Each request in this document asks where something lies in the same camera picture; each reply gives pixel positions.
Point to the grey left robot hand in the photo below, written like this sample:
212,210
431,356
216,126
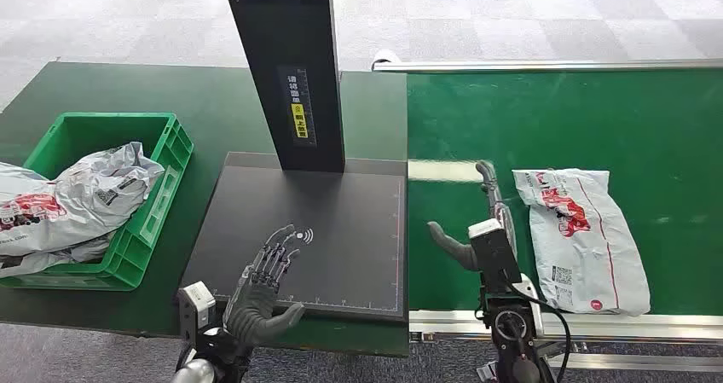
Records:
257,312

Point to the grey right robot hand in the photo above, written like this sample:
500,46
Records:
457,253

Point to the grey mailer package red print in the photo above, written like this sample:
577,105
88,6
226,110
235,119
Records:
587,250
85,199

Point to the black weighing platform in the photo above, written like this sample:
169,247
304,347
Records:
344,245

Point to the green plastic basket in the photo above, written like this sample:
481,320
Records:
149,222

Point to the crumpled grey mailer package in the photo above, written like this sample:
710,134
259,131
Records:
51,259

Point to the green conveyor belt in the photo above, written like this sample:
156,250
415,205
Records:
565,126

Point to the yellow warning label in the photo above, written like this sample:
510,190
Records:
299,121

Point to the white conveyor roller end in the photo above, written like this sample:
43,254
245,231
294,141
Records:
385,57

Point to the aluminium conveyor support beam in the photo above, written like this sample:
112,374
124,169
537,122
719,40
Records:
638,362

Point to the black scanner column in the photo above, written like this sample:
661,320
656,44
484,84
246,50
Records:
288,41

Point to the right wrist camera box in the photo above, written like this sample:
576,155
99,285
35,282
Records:
494,259

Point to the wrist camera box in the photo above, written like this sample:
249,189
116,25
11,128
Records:
195,304
494,259

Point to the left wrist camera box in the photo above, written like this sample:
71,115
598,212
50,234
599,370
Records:
195,304

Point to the wide aluminium conveyor rail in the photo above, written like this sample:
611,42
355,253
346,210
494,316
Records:
621,327

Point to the thin aluminium conveyor rail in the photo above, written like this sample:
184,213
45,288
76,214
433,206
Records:
542,65

